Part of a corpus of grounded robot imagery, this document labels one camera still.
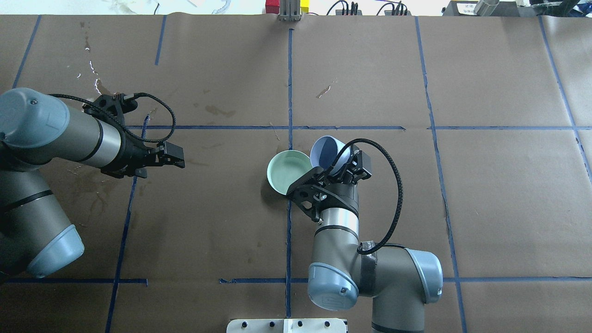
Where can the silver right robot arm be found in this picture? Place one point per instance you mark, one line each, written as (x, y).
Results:
(400, 280)

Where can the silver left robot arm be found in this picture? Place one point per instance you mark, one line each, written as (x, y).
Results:
(36, 235)

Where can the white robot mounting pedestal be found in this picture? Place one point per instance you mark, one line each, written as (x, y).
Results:
(289, 325)

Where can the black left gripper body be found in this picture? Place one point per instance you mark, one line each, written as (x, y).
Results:
(132, 156)

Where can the stainless steel cup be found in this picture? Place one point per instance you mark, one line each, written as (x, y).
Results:
(485, 8)

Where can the black box under cup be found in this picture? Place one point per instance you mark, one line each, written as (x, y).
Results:
(505, 8)

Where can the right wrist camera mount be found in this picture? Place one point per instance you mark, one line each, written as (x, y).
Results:
(308, 193)

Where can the mint green bowl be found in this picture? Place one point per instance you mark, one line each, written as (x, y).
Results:
(285, 168)

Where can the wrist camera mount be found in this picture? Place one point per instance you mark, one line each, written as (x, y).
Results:
(111, 106)
(308, 193)

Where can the yellow cube block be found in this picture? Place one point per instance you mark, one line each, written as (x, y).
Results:
(304, 6)

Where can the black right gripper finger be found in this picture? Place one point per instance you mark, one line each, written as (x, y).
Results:
(362, 166)

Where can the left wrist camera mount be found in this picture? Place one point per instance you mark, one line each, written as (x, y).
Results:
(111, 106)

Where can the light blue plastic cup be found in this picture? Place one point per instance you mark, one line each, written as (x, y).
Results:
(324, 152)

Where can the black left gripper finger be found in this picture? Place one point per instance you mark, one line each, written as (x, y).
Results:
(173, 152)
(175, 163)

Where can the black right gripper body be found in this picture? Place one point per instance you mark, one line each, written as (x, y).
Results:
(346, 195)

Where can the aluminium frame post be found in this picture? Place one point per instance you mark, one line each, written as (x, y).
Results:
(290, 11)

